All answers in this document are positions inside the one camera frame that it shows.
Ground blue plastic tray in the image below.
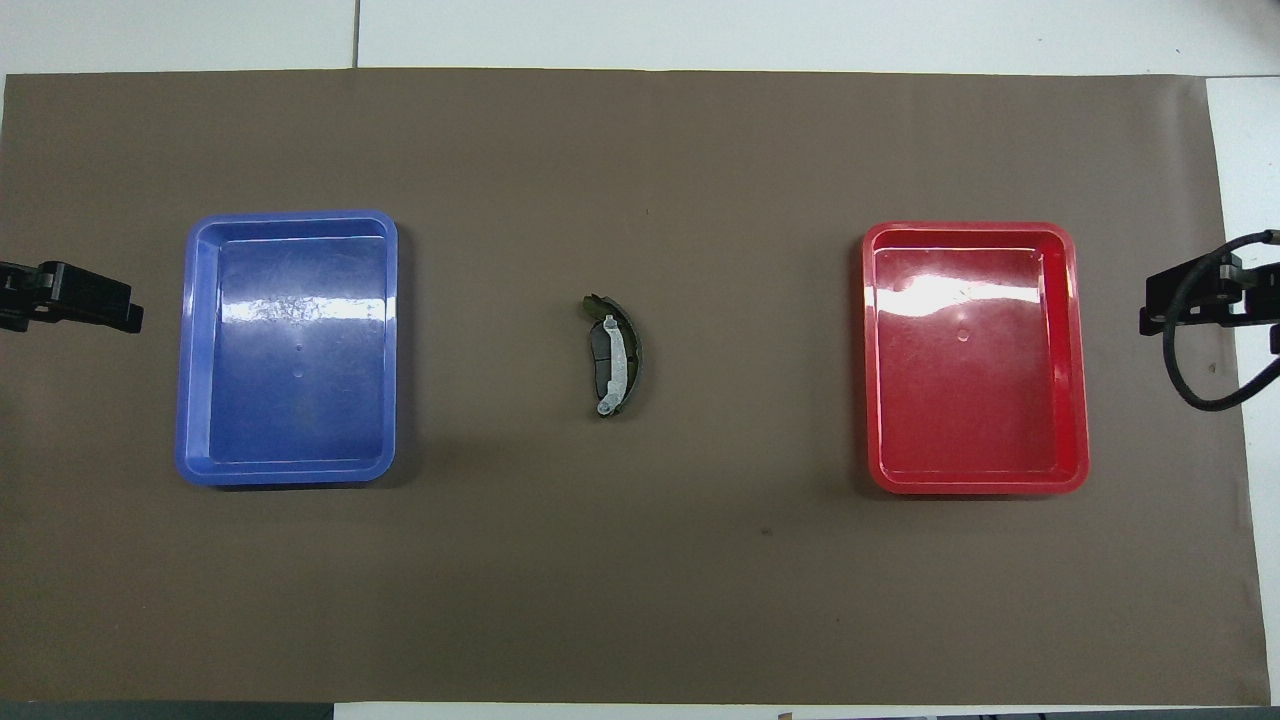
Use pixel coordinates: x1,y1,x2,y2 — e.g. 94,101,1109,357
176,209,400,488

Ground red plastic tray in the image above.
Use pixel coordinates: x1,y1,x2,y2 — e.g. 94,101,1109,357
862,221,1091,496

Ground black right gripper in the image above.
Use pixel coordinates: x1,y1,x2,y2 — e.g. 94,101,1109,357
1139,250,1280,357

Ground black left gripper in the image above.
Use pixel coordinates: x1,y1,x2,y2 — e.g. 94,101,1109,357
0,261,145,335

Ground brown paper mat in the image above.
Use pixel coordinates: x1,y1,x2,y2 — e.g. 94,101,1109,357
0,67,1271,707

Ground dark brake pad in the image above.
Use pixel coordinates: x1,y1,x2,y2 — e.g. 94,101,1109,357
587,322,615,403

